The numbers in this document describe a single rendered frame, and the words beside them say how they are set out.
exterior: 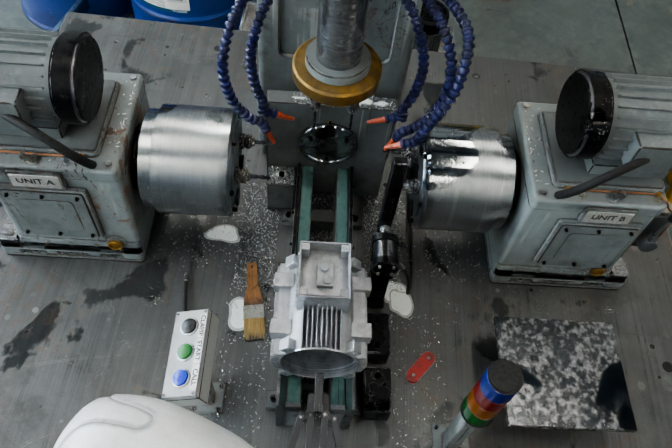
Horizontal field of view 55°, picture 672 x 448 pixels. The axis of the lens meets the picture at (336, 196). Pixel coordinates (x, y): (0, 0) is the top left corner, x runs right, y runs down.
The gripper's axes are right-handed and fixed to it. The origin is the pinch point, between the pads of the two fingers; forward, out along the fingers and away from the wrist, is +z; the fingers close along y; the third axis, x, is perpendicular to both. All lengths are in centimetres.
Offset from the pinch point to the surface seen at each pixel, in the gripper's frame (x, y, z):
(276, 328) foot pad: -3.4, 8.7, 11.0
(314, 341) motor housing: -5.7, 1.4, 8.3
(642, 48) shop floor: 133, -169, 211
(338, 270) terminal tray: -5.8, -2.5, 22.5
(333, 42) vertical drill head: -32, 2, 57
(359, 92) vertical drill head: -24, -4, 52
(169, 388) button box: -3.3, 27.0, -1.1
